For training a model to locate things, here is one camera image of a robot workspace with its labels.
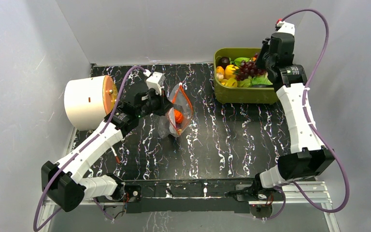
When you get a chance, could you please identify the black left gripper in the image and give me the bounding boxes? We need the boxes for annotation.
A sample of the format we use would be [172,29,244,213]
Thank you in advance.
[137,87,173,119]

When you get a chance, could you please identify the clear orange zip top bag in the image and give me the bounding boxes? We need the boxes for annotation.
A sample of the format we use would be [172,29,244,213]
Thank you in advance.
[158,83,194,138]

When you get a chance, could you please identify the orange toy pumpkin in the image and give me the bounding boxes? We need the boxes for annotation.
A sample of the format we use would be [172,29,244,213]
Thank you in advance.
[174,109,184,124]

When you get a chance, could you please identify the dark red toy grapes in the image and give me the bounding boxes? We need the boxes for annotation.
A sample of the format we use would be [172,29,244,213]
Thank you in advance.
[235,60,266,81]

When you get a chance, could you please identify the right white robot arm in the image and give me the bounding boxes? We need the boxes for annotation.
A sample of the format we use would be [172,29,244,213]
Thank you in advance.
[253,32,334,200]

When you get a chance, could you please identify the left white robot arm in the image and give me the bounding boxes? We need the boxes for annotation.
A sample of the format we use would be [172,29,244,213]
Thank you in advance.
[41,88,173,212]

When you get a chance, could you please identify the green toy lettuce leaf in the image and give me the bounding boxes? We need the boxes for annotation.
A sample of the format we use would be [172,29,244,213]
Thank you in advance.
[251,72,272,86]

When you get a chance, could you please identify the light green toy vegetable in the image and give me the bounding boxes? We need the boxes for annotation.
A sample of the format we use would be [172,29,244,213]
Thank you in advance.
[233,57,251,66]

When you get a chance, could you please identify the green toy cabbage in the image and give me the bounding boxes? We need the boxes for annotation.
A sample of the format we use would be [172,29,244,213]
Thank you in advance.
[237,78,252,88]

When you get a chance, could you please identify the yellow toy bell pepper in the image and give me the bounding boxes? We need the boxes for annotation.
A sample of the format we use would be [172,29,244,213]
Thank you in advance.
[224,64,240,79]

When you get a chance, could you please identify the dark purple toy mangosteen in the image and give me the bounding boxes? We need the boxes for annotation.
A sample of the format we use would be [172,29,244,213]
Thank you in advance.
[217,57,231,70]

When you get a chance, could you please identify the yellow toy starfruit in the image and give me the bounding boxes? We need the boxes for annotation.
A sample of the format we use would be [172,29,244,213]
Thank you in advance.
[220,78,238,87]

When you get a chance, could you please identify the white cylinder orange lid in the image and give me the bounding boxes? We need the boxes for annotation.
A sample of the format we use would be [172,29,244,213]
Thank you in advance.
[64,75,118,131]

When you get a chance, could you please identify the orange yellow toy pear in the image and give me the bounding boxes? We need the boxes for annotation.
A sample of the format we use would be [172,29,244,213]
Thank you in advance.
[216,66,225,75]

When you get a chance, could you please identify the toy garlic bulb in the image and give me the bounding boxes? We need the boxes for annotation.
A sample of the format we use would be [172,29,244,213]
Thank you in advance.
[216,73,224,82]

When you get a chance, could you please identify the olive green plastic bin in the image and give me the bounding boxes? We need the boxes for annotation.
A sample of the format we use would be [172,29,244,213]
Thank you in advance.
[214,48,278,104]

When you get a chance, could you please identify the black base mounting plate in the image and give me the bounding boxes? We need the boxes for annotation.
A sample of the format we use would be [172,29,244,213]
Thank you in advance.
[125,178,283,213]

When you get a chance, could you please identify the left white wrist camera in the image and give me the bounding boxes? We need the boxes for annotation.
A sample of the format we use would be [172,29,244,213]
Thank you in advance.
[143,70,165,95]

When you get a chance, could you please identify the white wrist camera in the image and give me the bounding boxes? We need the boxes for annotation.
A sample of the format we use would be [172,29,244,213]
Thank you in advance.
[143,70,165,95]
[275,19,296,36]

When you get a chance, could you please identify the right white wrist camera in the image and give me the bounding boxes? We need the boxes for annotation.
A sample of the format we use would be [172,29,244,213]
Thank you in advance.
[275,19,296,36]

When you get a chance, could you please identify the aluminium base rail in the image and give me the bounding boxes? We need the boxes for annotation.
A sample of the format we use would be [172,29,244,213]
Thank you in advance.
[43,181,333,209]

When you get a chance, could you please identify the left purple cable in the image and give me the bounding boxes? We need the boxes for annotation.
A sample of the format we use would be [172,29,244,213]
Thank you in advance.
[33,65,151,232]

